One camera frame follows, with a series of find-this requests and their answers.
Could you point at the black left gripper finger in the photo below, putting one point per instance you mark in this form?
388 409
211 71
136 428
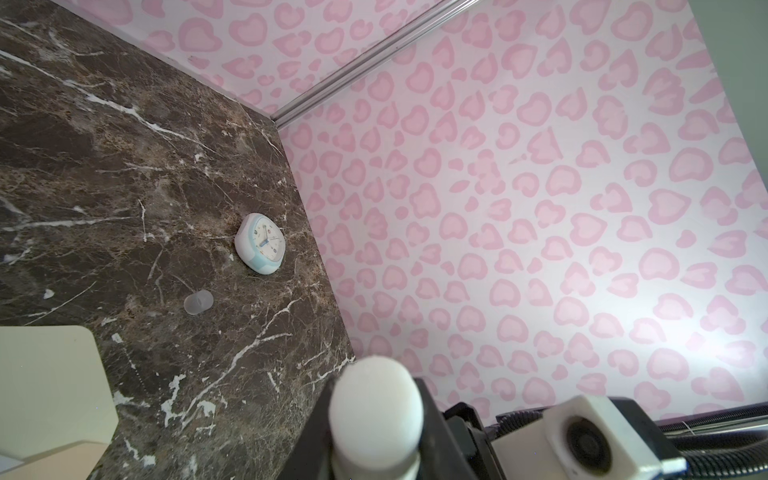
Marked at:
440 455

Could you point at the white glue stick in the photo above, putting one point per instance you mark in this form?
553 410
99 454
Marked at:
376 419

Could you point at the beige envelope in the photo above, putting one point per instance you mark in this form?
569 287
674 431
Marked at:
57 411

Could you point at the white round clock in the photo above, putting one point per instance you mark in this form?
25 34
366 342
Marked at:
260 244

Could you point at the clear glue stick cap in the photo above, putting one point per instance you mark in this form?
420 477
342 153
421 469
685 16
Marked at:
198 302

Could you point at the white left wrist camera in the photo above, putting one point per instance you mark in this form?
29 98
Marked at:
586 437

